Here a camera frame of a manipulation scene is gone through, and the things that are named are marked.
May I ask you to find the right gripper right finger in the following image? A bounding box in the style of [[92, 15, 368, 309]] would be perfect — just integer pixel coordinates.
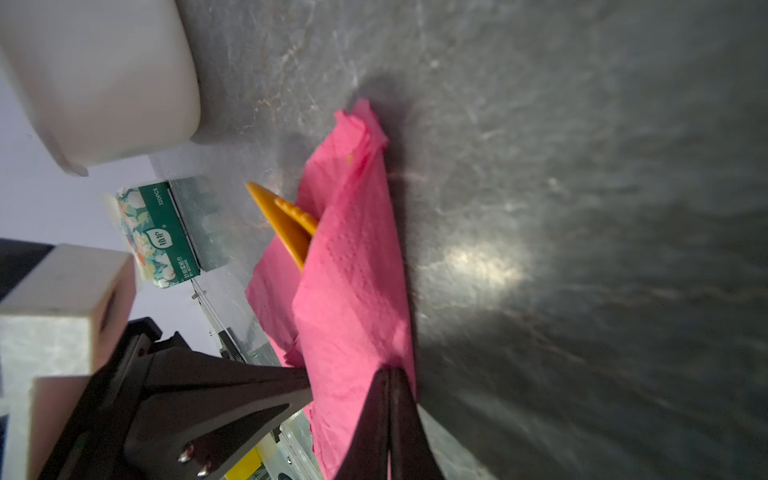
[[389, 368, 444, 480]]

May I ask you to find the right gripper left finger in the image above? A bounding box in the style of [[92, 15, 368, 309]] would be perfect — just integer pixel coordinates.
[[335, 368, 390, 480]]

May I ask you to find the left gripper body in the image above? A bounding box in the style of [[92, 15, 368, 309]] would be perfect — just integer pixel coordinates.
[[39, 317, 189, 479]]

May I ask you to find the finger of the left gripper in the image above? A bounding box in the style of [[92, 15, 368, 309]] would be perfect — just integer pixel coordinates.
[[123, 347, 312, 479]]

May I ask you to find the pink paper napkin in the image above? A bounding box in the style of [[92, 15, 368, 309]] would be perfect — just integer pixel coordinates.
[[245, 99, 415, 479]]

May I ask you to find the orange plastic knife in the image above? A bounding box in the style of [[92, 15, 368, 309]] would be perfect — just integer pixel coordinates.
[[246, 182, 315, 272]]

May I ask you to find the orange plastic fork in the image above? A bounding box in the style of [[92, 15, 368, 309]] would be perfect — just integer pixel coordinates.
[[274, 197, 318, 237]]

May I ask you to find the tissue pack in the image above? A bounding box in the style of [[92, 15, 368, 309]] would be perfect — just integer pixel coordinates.
[[113, 181, 201, 289]]

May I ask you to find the white plastic tub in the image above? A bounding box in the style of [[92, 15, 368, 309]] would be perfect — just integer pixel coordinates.
[[1, 1, 201, 177]]

